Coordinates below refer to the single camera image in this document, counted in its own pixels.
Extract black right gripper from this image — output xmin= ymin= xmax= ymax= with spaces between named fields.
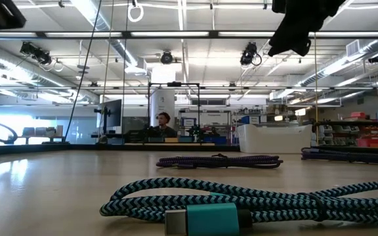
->
xmin=267 ymin=0 xmax=346 ymax=57

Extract teal braided USB-C cable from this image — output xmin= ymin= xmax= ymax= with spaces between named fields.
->
xmin=99 ymin=176 xmax=378 ymax=236

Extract black ceiling-mounted device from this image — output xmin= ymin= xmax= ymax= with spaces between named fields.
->
xmin=19 ymin=41 xmax=54 ymax=66
xmin=240 ymin=41 xmax=263 ymax=66

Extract yellow pole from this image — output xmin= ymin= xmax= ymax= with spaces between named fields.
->
xmin=313 ymin=32 xmax=320 ymax=147

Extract white plastic bin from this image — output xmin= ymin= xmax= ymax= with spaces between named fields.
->
xmin=237 ymin=123 xmax=314 ymax=154

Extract storage shelves with bins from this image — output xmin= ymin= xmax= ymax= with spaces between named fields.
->
xmin=312 ymin=111 xmax=378 ymax=149

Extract round black ceiling device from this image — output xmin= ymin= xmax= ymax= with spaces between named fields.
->
xmin=160 ymin=50 xmax=174 ymax=65

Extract white pillar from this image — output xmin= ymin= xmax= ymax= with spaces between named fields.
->
xmin=149 ymin=65 xmax=177 ymax=129

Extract black monitor on stand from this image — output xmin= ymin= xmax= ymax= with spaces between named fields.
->
xmin=93 ymin=98 xmax=123 ymax=139

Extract person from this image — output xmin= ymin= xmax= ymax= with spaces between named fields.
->
xmin=152 ymin=111 xmax=179 ymax=138

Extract long thin black cable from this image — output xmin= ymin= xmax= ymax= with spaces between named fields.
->
xmin=63 ymin=0 xmax=103 ymax=143

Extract black overhead frame beam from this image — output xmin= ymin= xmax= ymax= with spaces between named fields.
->
xmin=0 ymin=29 xmax=378 ymax=40

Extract white cable loop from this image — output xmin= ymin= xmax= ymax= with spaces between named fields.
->
xmin=127 ymin=0 xmax=144 ymax=23

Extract black aluminium table frame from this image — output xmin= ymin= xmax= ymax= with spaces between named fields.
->
xmin=0 ymin=142 xmax=241 ymax=157

